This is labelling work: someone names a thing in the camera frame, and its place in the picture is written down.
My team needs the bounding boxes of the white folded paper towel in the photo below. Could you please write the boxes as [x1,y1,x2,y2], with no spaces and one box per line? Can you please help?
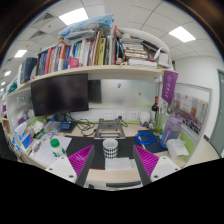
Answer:
[104,157,138,172]

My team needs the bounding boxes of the grey metal laptop stand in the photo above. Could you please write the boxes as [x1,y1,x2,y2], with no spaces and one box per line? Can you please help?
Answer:
[93,117,127,140]

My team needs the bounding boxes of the dark wine bottle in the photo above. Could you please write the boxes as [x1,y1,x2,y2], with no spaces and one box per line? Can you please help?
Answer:
[150,95,160,124]

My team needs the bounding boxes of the clear drinking glass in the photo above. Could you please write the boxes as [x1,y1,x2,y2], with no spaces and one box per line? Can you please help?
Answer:
[153,108,167,137]

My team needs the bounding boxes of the white round jar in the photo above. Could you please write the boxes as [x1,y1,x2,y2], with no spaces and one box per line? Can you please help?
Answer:
[139,112,152,127]

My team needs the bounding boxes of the wooden shelf with books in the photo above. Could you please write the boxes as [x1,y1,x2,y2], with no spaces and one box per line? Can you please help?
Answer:
[6,13,175,98]

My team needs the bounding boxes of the black computer monitor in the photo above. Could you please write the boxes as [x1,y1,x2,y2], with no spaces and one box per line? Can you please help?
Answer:
[30,73,90,118]

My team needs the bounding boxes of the small dark screen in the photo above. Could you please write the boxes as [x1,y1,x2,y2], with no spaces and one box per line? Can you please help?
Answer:
[87,79,102,104]

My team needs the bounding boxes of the black desk mat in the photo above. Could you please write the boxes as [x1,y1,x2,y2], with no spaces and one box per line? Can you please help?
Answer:
[65,134,168,170]

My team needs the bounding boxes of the group photo poster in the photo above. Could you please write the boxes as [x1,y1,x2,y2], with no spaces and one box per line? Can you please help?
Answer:
[171,91,209,136]

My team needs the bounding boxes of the ceiling light panels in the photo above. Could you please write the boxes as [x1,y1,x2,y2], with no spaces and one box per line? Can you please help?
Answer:
[0,7,197,88]

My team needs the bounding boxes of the white printed paper sheet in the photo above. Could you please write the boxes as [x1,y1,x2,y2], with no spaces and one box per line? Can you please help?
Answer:
[33,134,73,167]

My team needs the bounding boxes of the white green-capped drink bottle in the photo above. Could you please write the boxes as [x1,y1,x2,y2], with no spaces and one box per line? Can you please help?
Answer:
[49,138,67,158]

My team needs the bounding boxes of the crumpled white tissue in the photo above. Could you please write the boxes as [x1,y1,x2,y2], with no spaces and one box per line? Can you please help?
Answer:
[165,137,190,160]

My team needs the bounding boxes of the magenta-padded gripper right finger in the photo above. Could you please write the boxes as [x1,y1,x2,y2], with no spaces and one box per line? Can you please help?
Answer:
[132,144,183,186]

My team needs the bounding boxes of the purple translucent water bottle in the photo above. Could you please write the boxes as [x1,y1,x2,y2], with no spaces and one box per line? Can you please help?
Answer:
[159,114,184,150]

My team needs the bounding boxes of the coiled blue cable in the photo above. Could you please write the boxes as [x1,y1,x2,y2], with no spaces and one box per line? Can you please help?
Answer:
[134,131,156,146]

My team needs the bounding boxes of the black-white patterned cup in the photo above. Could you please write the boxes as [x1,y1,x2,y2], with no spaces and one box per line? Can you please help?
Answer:
[102,138,119,160]

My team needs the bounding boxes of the purple hanging pennant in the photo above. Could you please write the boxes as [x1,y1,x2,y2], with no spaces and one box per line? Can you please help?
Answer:
[161,69,179,106]

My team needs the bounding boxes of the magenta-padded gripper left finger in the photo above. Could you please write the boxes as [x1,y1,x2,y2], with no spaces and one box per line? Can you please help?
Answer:
[45,144,96,188]

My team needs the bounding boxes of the white wall socket row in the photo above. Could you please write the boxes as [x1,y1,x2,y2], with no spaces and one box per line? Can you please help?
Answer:
[102,110,139,122]

